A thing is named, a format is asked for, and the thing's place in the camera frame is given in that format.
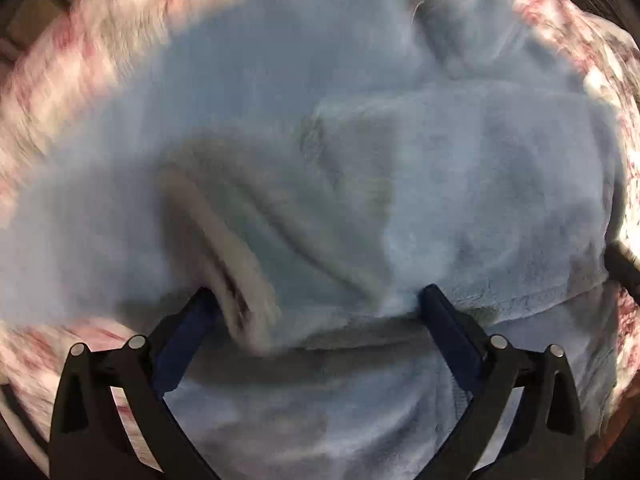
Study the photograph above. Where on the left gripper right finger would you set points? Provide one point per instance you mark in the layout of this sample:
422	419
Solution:
545	440

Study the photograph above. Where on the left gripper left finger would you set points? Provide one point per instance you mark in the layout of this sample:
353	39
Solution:
87	437

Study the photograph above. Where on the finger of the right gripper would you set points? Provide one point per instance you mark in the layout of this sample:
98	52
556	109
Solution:
623	266

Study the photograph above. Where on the blue fleece zip jacket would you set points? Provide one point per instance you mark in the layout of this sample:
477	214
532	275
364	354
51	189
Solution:
315	165

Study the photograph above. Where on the floral pink bed cover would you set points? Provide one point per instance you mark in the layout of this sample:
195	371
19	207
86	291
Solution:
82	58

